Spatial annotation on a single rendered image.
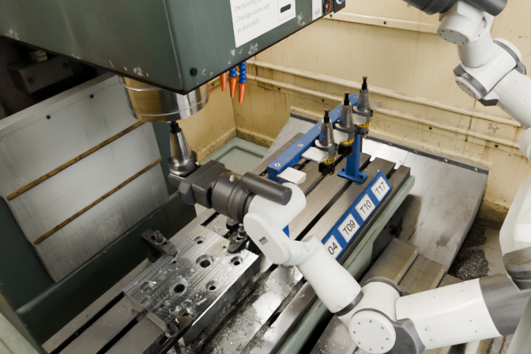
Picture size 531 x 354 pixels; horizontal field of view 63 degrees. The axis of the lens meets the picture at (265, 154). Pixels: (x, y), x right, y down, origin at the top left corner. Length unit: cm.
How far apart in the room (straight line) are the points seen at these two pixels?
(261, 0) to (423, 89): 111
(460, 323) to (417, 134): 113
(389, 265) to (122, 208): 90
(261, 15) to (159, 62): 18
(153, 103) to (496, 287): 63
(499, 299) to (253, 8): 57
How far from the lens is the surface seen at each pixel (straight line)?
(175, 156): 91
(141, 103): 79
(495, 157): 177
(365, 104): 135
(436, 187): 176
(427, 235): 168
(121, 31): 65
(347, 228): 135
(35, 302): 149
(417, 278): 154
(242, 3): 66
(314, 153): 118
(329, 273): 81
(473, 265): 171
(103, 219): 145
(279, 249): 77
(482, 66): 112
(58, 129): 125
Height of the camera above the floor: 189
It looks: 35 degrees down
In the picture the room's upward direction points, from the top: 6 degrees counter-clockwise
